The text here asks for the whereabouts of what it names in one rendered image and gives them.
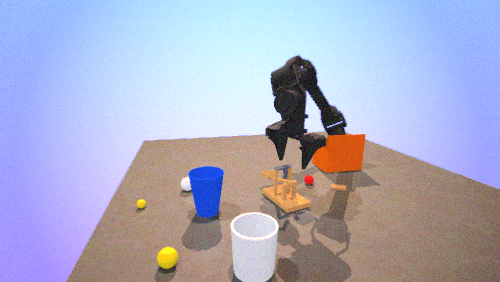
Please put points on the white ball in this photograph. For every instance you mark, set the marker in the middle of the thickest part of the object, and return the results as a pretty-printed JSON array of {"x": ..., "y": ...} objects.
[{"x": 185, "y": 184}]

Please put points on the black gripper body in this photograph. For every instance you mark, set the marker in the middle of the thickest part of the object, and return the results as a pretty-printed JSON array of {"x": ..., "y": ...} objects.
[{"x": 310, "y": 141}]

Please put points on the red ball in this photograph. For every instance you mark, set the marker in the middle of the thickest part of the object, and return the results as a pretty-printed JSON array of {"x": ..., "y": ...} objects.
[{"x": 309, "y": 180}]

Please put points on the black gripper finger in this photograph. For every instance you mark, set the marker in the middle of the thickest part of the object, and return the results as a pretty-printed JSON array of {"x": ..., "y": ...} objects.
[
  {"x": 307, "y": 155},
  {"x": 280, "y": 146}
]

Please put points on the white cup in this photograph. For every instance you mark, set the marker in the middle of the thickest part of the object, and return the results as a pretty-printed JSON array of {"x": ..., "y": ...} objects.
[{"x": 254, "y": 243}]

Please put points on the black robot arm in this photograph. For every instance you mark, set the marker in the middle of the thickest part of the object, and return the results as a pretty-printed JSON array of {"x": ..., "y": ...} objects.
[{"x": 289, "y": 84}]

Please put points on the blue cup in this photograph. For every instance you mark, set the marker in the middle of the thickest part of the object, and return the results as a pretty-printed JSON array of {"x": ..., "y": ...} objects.
[{"x": 206, "y": 185}]

